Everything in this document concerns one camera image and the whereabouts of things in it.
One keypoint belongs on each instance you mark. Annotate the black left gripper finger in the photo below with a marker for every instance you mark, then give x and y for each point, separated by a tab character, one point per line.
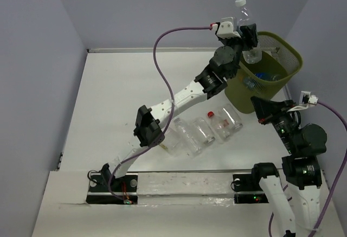
240	33
250	34

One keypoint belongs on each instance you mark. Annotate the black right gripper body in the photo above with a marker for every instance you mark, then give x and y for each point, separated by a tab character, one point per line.
283	122

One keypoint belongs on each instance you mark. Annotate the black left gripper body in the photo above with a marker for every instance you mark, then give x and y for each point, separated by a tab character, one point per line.
237	44

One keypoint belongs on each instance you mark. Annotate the green label water bottle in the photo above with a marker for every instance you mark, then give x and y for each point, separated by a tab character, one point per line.
250	56

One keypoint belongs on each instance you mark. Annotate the blue label water bottle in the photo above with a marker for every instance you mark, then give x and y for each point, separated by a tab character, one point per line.
264	76

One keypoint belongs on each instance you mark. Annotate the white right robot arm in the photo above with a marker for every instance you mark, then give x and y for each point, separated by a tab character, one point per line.
301	168

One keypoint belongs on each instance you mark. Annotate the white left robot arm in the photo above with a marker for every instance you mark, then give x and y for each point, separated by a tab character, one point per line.
152	122

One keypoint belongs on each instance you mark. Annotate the clear bottle inside bin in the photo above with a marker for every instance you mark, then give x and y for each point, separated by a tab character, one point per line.
251	84

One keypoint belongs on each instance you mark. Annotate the green mesh waste bin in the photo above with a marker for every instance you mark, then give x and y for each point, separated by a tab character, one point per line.
279	59

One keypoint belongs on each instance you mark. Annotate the clear jar by bin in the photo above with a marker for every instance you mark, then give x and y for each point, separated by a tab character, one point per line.
228	114

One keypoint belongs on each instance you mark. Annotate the red cap clear bottle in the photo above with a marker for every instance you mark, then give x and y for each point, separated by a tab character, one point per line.
221	126

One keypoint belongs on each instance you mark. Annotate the clear jar silver lid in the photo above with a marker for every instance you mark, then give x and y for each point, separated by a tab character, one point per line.
203	132

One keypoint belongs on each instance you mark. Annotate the clear ribbed water bottle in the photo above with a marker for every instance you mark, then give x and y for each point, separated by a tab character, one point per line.
186	132

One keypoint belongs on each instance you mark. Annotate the square clear plastic bottle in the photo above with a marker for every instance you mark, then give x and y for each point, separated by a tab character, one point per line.
171	142

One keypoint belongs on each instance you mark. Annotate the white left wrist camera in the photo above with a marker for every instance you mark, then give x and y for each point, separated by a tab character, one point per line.
227	28

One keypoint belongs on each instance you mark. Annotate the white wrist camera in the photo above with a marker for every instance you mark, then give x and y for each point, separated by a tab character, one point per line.
227	28
306	100

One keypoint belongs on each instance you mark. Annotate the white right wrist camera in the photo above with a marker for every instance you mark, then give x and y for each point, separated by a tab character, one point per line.
306	100

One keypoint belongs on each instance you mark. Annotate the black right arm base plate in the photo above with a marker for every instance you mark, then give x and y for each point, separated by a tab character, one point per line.
247	190

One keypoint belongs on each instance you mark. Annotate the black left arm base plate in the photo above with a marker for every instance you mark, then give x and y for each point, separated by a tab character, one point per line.
125	188

